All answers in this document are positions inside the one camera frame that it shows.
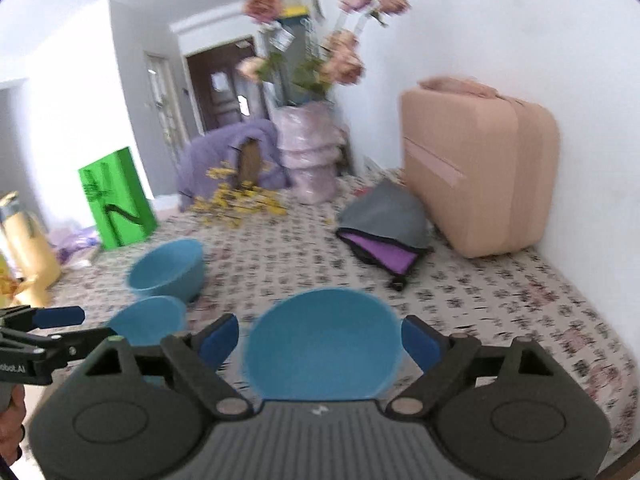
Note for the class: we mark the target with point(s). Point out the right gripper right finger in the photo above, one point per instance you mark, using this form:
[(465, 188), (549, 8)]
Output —
[(444, 362)]

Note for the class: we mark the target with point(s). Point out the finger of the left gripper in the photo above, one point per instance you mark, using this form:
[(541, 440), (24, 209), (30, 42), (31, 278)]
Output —
[(58, 317)]

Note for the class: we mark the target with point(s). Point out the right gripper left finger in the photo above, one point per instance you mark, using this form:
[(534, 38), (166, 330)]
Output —
[(195, 359)]

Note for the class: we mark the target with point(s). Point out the blue bowl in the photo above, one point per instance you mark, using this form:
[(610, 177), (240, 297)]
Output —
[(327, 344), (148, 320), (175, 269)]

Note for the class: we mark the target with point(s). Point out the person left hand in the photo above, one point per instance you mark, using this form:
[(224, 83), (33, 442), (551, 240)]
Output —
[(11, 426)]

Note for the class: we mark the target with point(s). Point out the yellow thermos jug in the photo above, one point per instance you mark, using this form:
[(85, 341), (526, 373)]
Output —
[(31, 252)]

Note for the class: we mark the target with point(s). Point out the yellow green snack box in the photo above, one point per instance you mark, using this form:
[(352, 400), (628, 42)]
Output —
[(8, 284)]

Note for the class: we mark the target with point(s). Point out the purple tissue pack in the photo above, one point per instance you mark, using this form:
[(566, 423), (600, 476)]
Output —
[(75, 248)]

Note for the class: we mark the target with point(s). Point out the green paper bag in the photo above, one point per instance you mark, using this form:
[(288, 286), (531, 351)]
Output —
[(117, 201)]

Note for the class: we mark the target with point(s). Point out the grey purple folded cloth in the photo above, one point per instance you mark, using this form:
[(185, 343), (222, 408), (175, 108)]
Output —
[(387, 227)]

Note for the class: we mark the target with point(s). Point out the yellow flower branch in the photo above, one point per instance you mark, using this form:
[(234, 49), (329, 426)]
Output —
[(231, 202)]

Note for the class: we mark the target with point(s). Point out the pink hard case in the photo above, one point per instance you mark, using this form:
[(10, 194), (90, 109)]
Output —
[(483, 164)]

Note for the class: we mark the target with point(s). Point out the chair with purple cover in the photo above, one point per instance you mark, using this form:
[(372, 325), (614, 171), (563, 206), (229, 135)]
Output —
[(215, 158)]

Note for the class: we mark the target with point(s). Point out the pink textured vase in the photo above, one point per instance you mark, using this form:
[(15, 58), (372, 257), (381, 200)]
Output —
[(310, 147)]

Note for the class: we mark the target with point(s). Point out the dark brown door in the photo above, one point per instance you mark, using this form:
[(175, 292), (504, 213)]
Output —
[(222, 95)]

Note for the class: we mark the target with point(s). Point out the grey refrigerator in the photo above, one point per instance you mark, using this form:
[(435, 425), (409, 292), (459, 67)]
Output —
[(293, 61)]

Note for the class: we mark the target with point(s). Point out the dried pink roses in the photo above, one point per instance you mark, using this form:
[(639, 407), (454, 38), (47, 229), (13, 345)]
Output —
[(341, 63)]

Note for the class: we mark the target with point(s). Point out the yellow box on refrigerator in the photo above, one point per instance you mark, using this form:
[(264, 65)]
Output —
[(293, 12)]

